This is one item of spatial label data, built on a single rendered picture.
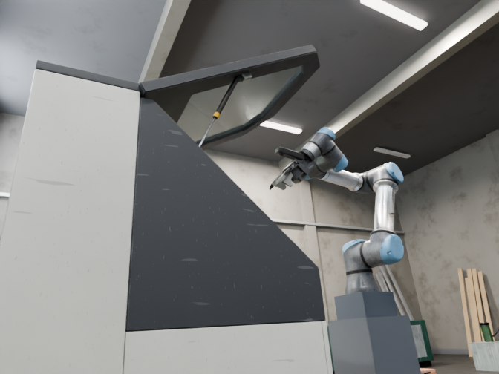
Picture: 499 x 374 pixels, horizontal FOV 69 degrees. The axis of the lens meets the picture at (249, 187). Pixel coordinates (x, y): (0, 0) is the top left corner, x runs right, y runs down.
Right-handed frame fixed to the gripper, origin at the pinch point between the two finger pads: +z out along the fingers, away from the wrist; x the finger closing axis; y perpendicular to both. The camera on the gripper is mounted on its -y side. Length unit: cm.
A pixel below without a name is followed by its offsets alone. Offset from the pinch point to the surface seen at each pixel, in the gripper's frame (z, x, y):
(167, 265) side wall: 50, -38, -10
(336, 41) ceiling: -365, 334, -45
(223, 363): 58, -41, 17
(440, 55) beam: -454, 291, 85
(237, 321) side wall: 48, -38, 14
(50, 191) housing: 57, -40, -43
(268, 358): 50, -38, 27
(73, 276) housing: 67, -43, -24
